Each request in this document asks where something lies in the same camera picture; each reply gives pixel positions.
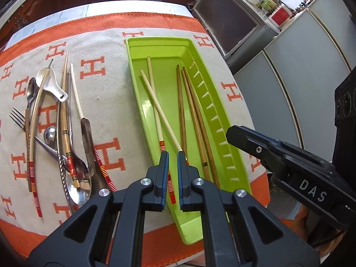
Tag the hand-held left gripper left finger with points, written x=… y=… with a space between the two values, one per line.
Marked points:
x=165 y=161

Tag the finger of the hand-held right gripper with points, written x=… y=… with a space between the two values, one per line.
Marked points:
x=250 y=147
x=275 y=142

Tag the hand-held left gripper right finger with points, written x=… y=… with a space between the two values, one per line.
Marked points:
x=180 y=167

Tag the green plastic utensil tray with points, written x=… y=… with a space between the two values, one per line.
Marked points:
x=167 y=55

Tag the brown wooden chopstick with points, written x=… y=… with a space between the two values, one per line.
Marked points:
x=180 y=108
x=202 y=122
x=195 y=122
x=66 y=89

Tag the white ceramic spoon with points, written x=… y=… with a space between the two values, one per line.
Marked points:
x=55 y=89

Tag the white cabinet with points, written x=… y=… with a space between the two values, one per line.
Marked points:
x=292 y=83

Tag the orange and beige printed blanket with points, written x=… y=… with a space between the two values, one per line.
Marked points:
x=111 y=94

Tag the red-labelled container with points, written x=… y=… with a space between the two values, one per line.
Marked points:
x=279 y=16

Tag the green-labelled jar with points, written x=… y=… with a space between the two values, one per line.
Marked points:
x=268 y=5

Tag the steel fork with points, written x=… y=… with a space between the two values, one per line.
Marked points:
x=22 y=125

